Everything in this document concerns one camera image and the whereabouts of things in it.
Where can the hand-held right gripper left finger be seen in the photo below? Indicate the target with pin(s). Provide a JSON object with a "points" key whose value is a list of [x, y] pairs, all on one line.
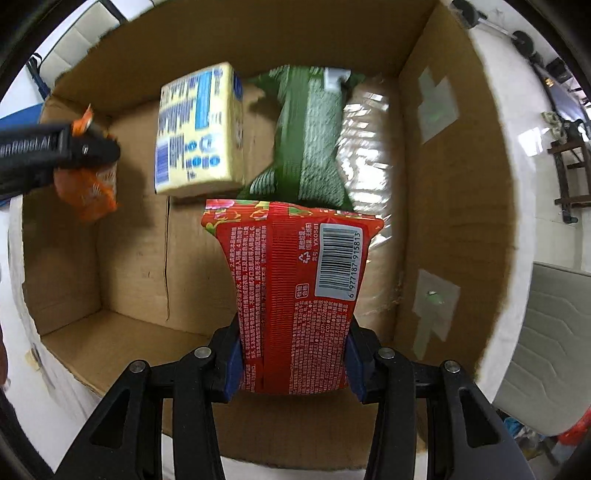
{"points": [[232, 369]]}

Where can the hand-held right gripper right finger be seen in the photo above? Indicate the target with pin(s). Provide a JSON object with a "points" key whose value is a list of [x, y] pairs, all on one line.
{"points": [[354, 369]]}

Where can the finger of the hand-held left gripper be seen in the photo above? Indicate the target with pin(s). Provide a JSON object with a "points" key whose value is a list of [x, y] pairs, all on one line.
{"points": [[92, 150]]}

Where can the orange tissue pack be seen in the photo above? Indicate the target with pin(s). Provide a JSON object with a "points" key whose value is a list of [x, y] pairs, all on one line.
{"points": [[94, 187]]}

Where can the red tissue pack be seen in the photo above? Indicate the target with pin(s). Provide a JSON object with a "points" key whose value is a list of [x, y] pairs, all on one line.
{"points": [[295, 300]]}

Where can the yellow tissue pack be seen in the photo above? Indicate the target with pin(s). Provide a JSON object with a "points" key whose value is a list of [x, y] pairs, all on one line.
{"points": [[198, 134]]}

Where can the cardboard box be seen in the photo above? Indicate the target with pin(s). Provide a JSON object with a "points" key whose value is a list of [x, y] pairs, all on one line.
{"points": [[295, 230]]}

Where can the clear-wrapped beige tissue pack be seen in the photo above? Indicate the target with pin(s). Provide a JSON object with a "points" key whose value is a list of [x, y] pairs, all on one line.
{"points": [[369, 194]]}

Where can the green tissue pack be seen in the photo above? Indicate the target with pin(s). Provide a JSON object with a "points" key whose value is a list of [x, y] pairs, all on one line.
{"points": [[304, 138]]}

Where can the white chair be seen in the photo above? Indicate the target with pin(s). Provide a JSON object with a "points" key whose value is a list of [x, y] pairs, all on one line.
{"points": [[78, 37]]}

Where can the grey padded chair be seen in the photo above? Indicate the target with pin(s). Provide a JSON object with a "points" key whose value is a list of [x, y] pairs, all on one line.
{"points": [[545, 350]]}

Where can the dark wooden stand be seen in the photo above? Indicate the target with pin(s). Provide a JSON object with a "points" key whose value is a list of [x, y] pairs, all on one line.
{"points": [[570, 157]]}

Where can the black wheeled chair base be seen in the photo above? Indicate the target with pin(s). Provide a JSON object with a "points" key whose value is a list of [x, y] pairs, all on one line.
{"points": [[503, 27]]}

